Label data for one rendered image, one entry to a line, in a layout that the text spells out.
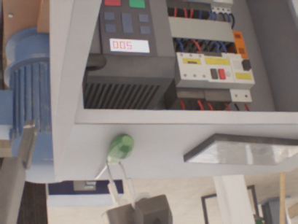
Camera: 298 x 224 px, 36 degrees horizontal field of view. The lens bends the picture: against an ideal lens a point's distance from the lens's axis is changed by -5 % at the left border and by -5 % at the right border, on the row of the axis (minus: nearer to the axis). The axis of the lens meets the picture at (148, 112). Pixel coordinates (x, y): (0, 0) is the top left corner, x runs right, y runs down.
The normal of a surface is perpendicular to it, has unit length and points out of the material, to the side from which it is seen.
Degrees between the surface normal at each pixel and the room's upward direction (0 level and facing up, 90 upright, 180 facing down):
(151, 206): 126
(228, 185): 91
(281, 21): 90
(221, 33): 90
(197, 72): 90
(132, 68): 25
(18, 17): 0
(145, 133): 0
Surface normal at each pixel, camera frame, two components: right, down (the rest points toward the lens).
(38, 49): 0.06, -0.32
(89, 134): 0.12, 0.90
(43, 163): 0.13, 0.67
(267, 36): -0.95, -0.01
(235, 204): 0.28, -0.45
